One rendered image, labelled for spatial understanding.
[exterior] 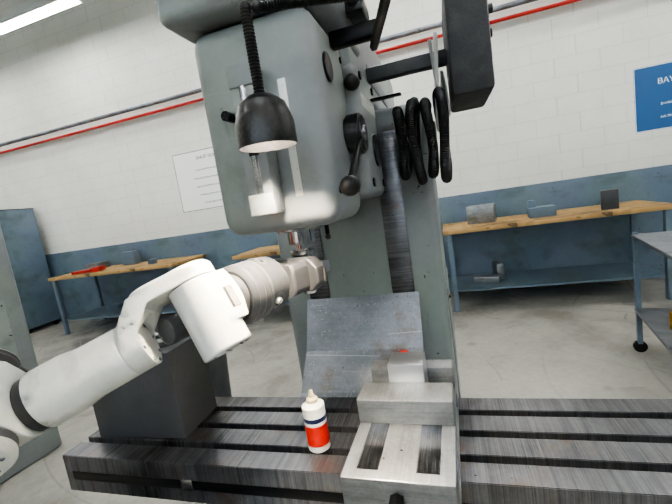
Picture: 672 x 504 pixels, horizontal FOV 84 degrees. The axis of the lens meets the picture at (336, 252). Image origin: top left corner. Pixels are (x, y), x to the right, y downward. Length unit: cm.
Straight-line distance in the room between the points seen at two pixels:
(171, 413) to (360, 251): 58
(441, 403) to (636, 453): 29
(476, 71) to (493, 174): 403
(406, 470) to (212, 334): 31
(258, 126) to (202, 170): 544
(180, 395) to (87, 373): 38
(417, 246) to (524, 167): 396
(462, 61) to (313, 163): 41
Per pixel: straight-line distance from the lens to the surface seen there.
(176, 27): 69
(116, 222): 698
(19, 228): 791
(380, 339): 103
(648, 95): 530
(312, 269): 61
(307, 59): 60
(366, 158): 75
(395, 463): 59
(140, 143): 656
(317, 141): 57
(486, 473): 68
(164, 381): 87
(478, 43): 87
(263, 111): 46
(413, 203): 100
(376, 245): 102
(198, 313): 49
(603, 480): 70
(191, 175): 599
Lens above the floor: 134
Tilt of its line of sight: 8 degrees down
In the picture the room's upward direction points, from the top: 9 degrees counter-clockwise
